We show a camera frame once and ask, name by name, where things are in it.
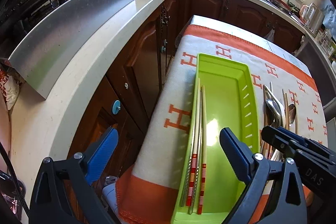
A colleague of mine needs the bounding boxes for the steel electric kettle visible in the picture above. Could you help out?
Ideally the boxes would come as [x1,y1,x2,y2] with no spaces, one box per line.
[299,3,325,38]

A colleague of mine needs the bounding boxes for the white plastic bag on cabinet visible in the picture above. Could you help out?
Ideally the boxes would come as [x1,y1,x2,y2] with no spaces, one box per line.
[264,28,275,42]

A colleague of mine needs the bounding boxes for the brown bamboo chopstick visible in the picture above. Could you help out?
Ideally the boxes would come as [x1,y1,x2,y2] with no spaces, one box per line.
[282,89,289,130]

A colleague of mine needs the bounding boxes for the green plastic utensil tray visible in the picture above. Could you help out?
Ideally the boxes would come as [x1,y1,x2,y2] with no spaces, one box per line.
[171,53,260,223]

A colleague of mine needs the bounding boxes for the white ceramic soup spoon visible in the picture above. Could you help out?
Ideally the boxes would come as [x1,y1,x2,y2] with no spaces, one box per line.
[263,85,285,121]

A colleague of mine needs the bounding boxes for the steel splash guard panel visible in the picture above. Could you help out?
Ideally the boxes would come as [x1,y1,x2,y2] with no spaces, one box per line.
[7,0,134,98]

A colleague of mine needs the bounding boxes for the orange beige H-pattern cloth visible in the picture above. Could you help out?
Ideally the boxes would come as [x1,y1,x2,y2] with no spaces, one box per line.
[116,24,327,223]

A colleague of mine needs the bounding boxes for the large steel tablespoon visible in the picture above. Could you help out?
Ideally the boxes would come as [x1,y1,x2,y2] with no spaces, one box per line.
[288,103,297,127]

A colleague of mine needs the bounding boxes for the large steel ladle spoon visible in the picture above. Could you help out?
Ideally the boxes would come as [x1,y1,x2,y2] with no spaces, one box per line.
[265,98,282,160]

